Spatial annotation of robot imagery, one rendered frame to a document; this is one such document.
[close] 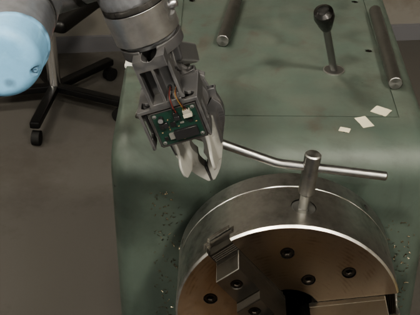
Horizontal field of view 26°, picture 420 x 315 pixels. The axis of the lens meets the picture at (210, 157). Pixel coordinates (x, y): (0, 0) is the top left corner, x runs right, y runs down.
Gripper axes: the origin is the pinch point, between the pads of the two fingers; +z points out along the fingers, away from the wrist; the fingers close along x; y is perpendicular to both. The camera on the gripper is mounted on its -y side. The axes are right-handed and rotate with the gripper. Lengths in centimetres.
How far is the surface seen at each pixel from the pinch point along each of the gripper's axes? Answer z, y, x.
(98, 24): 95, -296, -93
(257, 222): 12.0, -2.6, 2.7
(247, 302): 19.1, 4.4, -1.0
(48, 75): 89, -242, -106
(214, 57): 7.6, -45.4, -2.4
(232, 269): 14.6, 2.5, -1.6
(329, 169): 8.3, -4.8, 13.8
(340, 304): 27.2, 0.1, 9.9
